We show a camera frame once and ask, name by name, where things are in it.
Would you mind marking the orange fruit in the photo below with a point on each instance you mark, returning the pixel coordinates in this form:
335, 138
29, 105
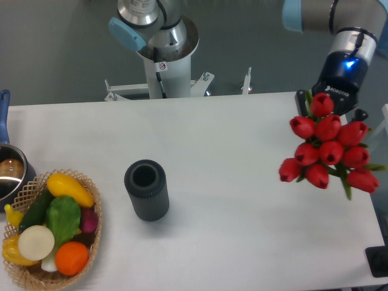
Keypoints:
71, 258

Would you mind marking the woven wicker basket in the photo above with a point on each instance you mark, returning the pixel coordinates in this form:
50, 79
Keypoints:
33, 277

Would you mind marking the green lettuce leaf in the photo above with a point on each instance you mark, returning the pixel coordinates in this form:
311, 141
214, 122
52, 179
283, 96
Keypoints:
63, 218

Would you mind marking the yellow bell pepper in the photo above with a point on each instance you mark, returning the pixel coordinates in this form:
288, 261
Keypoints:
11, 253

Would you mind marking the white leek stalk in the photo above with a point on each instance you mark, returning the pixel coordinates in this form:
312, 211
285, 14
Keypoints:
48, 264

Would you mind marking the yellow squash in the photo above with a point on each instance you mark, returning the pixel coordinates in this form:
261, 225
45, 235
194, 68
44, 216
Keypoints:
60, 184

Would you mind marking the dark green cucumber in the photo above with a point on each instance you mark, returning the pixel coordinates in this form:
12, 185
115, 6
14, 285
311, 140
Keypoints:
36, 213

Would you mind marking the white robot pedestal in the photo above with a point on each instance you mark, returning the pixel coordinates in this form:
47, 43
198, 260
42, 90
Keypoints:
167, 59

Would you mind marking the white round radish slice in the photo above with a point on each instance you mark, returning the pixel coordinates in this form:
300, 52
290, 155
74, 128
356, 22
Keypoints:
36, 242

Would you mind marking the blue handled saucepan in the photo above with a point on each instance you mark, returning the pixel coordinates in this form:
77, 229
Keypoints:
16, 171

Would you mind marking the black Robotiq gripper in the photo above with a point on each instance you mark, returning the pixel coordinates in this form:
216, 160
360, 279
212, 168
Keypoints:
341, 78

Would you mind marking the black device at table edge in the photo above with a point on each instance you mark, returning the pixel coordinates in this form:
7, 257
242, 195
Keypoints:
377, 260

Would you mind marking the white frame at right edge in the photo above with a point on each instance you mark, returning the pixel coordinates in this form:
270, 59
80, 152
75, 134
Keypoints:
385, 114

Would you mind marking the dark grey ribbed vase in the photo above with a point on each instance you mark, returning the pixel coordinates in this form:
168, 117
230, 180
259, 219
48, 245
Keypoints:
146, 183

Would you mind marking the purple red onion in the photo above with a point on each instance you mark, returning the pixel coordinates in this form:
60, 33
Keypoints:
89, 221

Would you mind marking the red tulip bouquet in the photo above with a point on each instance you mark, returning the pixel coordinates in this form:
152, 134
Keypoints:
330, 148

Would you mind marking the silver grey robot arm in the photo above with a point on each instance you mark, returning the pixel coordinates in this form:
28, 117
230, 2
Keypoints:
356, 25

